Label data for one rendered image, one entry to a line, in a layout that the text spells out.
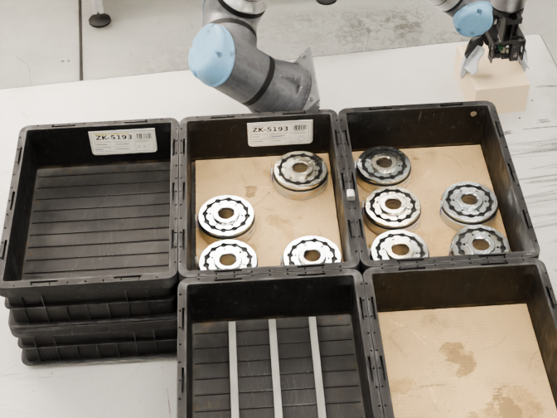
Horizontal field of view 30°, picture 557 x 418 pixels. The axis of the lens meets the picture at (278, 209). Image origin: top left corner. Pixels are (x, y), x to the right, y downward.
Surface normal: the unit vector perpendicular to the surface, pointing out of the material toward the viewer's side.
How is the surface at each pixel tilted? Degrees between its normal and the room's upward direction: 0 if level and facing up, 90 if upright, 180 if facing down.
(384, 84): 0
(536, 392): 0
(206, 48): 51
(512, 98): 90
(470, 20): 97
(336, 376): 0
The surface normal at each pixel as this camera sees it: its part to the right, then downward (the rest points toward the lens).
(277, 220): -0.02, -0.70
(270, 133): 0.06, 0.72
